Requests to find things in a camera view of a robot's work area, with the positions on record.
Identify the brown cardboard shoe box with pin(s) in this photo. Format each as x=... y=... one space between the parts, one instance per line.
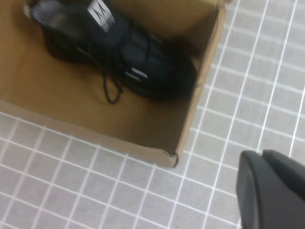
x=59 y=100

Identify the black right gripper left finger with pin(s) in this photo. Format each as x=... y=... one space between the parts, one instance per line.
x=259 y=202

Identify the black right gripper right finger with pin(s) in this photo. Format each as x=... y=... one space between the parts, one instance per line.
x=290 y=174

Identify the grey white grid tablecloth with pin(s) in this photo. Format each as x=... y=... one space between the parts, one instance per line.
x=95 y=190

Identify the black knit sneaker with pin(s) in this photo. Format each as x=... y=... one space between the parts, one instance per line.
x=155 y=71

